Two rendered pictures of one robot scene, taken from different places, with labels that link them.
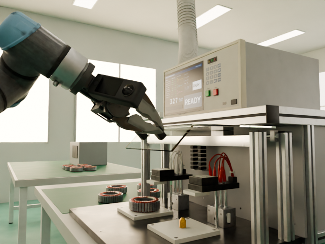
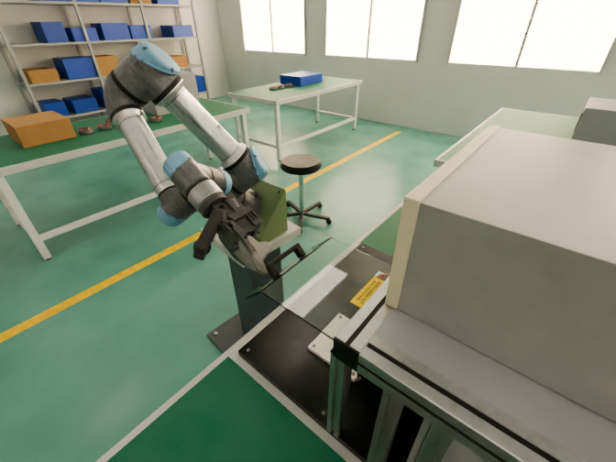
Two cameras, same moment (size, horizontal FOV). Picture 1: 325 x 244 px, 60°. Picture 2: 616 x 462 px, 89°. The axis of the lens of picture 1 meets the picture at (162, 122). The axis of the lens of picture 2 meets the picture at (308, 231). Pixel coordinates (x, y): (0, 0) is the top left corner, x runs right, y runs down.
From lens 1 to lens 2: 0.90 m
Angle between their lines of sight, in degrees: 76
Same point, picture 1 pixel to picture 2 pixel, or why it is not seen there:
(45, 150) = (588, 86)
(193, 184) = not seen: hidden behind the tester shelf
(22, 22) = (167, 169)
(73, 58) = (192, 198)
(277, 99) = (494, 338)
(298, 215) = not seen: outside the picture
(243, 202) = not seen: hidden behind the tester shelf
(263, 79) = (460, 287)
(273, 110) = (345, 350)
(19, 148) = (549, 78)
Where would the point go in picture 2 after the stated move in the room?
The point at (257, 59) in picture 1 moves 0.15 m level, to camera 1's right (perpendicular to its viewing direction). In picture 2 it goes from (451, 246) to (566, 337)
